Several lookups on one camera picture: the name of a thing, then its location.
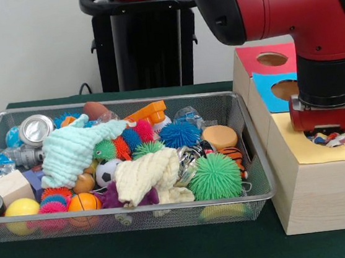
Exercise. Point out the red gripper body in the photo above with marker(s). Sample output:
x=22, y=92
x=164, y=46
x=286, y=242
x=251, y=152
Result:
x=327, y=119

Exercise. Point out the polka-dot cloth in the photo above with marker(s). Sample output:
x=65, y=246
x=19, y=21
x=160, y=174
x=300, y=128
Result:
x=339, y=138

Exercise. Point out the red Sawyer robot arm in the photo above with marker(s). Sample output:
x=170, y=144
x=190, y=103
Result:
x=296, y=9

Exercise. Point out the wooden box with three holes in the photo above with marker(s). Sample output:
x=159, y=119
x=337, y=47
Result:
x=324, y=199

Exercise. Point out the clear mesh bin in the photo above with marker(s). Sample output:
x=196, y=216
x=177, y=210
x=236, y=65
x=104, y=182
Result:
x=255, y=169

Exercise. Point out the tan round wooden block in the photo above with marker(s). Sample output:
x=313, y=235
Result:
x=219, y=137

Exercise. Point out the green spiky ball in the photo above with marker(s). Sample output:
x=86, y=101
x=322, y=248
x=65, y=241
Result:
x=215, y=176

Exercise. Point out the blue spiky ball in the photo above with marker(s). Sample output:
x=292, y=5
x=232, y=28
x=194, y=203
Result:
x=179, y=134

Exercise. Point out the orange plastic toy brick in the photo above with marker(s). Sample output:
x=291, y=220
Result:
x=147, y=112

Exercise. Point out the cream yellow cloth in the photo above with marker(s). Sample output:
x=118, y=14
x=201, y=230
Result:
x=142, y=177

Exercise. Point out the small soccer ball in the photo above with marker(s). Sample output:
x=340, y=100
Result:
x=106, y=172

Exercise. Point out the dark green tablecloth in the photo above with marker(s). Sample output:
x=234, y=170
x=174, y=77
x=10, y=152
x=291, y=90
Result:
x=143, y=257

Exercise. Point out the mint green cloth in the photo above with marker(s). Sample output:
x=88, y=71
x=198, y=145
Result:
x=72, y=154

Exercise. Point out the small orange basketball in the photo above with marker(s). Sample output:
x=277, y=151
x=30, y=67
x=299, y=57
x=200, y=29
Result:
x=83, y=202

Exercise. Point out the pink spiky ball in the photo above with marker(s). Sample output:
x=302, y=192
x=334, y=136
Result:
x=51, y=206

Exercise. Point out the silver drink can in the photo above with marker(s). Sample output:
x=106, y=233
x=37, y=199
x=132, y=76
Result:
x=35, y=129

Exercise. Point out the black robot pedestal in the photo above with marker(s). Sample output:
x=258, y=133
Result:
x=144, y=45

